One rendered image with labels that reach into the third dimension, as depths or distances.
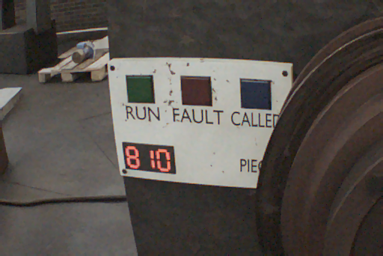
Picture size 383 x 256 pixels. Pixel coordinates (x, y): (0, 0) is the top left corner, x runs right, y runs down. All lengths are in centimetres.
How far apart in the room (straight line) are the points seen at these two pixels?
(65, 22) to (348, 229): 759
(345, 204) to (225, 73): 29
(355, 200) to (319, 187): 7
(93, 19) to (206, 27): 700
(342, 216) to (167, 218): 41
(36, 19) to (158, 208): 504
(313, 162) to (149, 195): 36
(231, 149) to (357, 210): 29
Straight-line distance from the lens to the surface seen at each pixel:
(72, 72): 510
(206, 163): 74
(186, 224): 83
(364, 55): 51
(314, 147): 53
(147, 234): 87
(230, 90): 69
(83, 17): 777
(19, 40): 581
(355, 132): 50
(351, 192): 48
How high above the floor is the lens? 143
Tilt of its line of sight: 23 degrees down
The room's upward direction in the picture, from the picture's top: 4 degrees counter-clockwise
